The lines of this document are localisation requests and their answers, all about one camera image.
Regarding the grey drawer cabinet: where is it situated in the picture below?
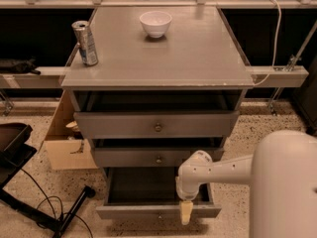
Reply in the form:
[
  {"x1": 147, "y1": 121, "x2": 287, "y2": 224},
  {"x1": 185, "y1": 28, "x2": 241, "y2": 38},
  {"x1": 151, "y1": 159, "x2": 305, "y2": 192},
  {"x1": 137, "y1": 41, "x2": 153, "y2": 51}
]
[{"x1": 58, "y1": 5, "x2": 256, "y2": 183}]

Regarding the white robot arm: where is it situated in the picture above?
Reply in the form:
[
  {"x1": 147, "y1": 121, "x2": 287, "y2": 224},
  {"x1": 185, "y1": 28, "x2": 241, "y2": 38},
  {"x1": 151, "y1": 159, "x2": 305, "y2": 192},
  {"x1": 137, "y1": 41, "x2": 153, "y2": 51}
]
[{"x1": 175, "y1": 130, "x2": 317, "y2": 238}]

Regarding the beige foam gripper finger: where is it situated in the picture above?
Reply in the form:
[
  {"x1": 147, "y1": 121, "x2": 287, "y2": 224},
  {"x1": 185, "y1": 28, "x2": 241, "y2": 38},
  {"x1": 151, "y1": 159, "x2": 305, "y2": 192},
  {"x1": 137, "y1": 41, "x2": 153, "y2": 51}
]
[{"x1": 179, "y1": 201, "x2": 193, "y2": 225}]

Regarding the black object on rail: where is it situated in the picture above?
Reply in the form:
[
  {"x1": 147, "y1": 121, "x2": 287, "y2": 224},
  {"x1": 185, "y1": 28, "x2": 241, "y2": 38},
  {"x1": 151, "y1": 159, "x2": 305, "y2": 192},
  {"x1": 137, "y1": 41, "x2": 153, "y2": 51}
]
[{"x1": 0, "y1": 59, "x2": 41, "y2": 75}]

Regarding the silver drink can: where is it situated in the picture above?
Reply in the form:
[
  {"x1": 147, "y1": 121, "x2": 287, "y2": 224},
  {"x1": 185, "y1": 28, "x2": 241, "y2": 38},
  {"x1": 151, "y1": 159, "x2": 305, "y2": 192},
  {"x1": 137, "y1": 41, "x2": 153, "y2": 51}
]
[{"x1": 71, "y1": 21, "x2": 98, "y2": 66}]

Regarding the metal diagonal strut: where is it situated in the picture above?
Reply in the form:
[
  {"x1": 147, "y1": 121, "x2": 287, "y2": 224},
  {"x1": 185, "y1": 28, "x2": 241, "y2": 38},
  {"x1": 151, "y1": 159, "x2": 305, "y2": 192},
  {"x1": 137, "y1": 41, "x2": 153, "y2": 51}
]
[{"x1": 267, "y1": 20, "x2": 317, "y2": 116}]

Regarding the black cable on floor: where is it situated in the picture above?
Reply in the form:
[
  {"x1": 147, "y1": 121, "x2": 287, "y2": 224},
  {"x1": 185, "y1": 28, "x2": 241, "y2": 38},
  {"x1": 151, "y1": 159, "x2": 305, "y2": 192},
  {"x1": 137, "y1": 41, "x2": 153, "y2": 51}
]
[{"x1": 6, "y1": 159, "x2": 95, "y2": 238}]

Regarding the grey drawer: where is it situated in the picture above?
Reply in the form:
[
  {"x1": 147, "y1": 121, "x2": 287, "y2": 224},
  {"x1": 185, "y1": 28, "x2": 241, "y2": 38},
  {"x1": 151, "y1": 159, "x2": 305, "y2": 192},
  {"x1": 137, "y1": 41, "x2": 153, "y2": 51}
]
[
  {"x1": 95, "y1": 166, "x2": 222, "y2": 220},
  {"x1": 90, "y1": 146, "x2": 226, "y2": 169},
  {"x1": 74, "y1": 111, "x2": 239, "y2": 139}
]

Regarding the grey bottom drawer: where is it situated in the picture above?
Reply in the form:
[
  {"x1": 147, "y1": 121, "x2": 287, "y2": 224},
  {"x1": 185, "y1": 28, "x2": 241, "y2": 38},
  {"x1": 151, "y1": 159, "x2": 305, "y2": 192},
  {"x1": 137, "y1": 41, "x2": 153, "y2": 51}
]
[{"x1": 95, "y1": 166, "x2": 222, "y2": 220}]

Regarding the cardboard box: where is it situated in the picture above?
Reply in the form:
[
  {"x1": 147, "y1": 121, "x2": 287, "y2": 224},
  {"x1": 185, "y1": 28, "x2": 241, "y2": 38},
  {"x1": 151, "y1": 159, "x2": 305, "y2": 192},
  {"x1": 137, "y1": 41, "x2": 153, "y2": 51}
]
[{"x1": 44, "y1": 91, "x2": 96, "y2": 170}]

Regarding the white cable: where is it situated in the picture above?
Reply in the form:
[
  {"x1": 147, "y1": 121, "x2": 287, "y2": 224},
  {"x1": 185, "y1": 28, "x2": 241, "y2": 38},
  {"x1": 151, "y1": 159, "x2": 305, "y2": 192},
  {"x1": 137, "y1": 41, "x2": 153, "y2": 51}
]
[{"x1": 253, "y1": 0, "x2": 283, "y2": 87}]

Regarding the white bowl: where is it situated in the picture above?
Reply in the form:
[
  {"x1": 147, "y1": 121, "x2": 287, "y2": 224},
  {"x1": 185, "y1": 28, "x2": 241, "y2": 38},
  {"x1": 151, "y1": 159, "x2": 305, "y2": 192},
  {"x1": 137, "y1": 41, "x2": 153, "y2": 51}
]
[{"x1": 140, "y1": 11, "x2": 172, "y2": 39}]

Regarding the black stand with tray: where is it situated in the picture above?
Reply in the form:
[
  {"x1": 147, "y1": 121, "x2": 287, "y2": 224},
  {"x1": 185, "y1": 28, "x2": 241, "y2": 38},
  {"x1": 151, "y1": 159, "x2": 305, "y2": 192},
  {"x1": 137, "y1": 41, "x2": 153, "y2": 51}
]
[{"x1": 0, "y1": 123, "x2": 95, "y2": 238}]

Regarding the metal railing frame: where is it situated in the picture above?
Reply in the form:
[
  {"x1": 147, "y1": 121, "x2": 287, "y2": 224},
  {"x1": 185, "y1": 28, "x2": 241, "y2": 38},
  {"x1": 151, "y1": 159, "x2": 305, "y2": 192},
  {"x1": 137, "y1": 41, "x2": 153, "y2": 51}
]
[{"x1": 1, "y1": 0, "x2": 316, "y2": 89}]

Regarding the grey middle drawer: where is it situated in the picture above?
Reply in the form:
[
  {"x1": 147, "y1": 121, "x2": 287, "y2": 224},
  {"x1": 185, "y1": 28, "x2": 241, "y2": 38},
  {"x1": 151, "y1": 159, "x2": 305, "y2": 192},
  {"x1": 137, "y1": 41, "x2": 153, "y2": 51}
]
[{"x1": 90, "y1": 146, "x2": 226, "y2": 169}]

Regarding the grey top drawer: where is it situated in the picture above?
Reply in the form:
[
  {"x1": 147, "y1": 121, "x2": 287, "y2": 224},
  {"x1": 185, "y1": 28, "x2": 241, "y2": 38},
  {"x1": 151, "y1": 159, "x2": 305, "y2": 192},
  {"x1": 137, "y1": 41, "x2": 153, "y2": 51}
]
[{"x1": 74, "y1": 111, "x2": 239, "y2": 139}]

